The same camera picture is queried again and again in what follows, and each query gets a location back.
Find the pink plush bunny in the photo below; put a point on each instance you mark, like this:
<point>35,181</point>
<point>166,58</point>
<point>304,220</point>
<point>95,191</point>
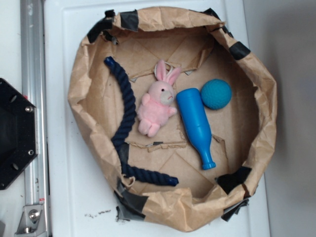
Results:
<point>155,108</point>

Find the blue plastic bottle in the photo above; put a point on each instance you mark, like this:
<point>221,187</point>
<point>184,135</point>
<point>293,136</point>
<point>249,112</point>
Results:
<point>196,124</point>

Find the teal rubber ball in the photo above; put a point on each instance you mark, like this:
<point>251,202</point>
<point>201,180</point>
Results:
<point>216,94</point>

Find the brown paper bag bin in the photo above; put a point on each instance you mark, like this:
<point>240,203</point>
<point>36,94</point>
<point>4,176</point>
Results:
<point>161,179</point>

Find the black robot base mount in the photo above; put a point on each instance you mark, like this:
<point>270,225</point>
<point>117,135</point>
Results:
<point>18,145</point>

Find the silver corner bracket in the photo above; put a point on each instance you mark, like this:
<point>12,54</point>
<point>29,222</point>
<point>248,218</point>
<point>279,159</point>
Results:
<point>32,222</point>

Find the aluminium extrusion rail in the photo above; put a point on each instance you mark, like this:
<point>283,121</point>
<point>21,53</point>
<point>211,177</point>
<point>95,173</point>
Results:
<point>33,86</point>

